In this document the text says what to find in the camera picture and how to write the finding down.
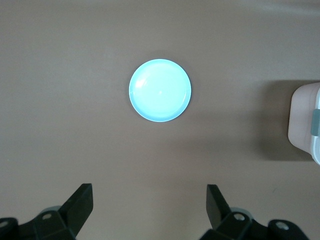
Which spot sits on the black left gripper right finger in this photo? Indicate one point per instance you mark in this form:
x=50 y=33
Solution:
x=217 y=212

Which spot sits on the white lunch box grey latches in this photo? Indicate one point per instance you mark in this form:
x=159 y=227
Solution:
x=302 y=120

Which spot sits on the blue round plate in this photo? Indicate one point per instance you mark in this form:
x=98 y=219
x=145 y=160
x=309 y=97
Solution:
x=160 y=91

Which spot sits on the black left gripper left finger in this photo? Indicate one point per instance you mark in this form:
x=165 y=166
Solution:
x=72 y=212

